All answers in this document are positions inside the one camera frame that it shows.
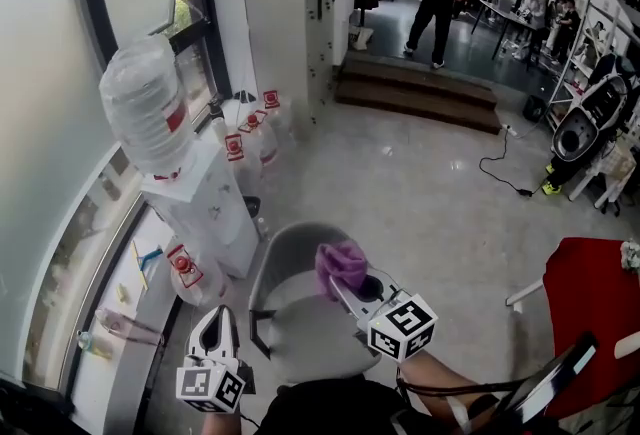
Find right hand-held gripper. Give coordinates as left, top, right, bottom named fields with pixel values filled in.
left=328, top=266, right=440, bottom=364

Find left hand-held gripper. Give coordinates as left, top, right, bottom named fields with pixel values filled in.
left=175, top=306, right=257, bottom=416

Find purple cloth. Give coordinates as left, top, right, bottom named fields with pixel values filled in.
left=314, top=241, right=371, bottom=303

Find grey chair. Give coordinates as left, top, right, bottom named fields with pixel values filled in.
left=248, top=221, right=402, bottom=384

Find person's right forearm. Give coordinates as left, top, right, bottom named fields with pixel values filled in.
left=398, top=350, right=504, bottom=427

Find clear jug with red cap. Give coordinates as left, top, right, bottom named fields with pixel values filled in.
left=165, top=244, right=227, bottom=308
left=223, top=133, right=265, bottom=197
left=238, top=109, right=280, bottom=177
left=262, top=89, right=297, bottom=142

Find clear plastic bottle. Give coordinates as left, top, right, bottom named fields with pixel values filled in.
left=94, top=306, right=165, bottom=347

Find window squeegee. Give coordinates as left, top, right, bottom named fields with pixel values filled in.
left=130, top=239, right=165, bottom=293

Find person's black shirt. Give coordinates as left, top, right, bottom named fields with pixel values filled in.
left=253, top=371, right=419, bottom=435

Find small blue-capped bottle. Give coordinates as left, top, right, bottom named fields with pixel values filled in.
left=75, top=329, right=114, bottom=360

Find white water dispenser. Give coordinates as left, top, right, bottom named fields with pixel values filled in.
left=140, top=136, right=262, bottom=281

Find white table leg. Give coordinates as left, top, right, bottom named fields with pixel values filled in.
left=505, top=278, right=546, bottom=310

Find black flat screen device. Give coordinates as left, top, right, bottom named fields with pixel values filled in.
left=497, top=331, right=600, bottom=426

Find brown wooden steps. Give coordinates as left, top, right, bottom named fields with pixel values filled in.
left=333, top=52, right=503, bottom=136

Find white bottle with black cap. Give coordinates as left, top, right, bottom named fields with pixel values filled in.
left=206, top=99, right=227, bottom=145

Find red tablecloth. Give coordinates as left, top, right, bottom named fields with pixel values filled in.
left=542, top=236, right=640, bottom=420

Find large clear water bottle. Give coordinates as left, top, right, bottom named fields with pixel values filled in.
left=98, top=33, right=198, bottom=180

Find black floor bin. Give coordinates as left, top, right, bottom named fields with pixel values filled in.
left=521, top=94, right=548, bottom=124

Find white tote bag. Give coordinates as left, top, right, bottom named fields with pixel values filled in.
left=347, top=24, right=374, bottom=51

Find white flower bunch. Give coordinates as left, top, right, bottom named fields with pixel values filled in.
left=619, top=238, right=640, bottom=273

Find black and white machine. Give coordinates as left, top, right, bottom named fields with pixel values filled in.
left=541, top=72, right=633, bottom=197

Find grey locker cabinet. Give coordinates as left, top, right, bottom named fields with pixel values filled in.
left=303, top=0, right=338, bottom=110

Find black long table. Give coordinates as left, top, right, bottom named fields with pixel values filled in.
left=469, top=0, right=542, bottom=63

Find white shelf rack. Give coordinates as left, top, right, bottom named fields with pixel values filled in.
left=543, top=0, right=640, bottom=137

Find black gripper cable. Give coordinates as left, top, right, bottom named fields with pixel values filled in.
left=396, top=366, right=509, bottom=398

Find black floor cable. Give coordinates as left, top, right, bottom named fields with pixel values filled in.
left=478, top=126, right=534, bottom=199

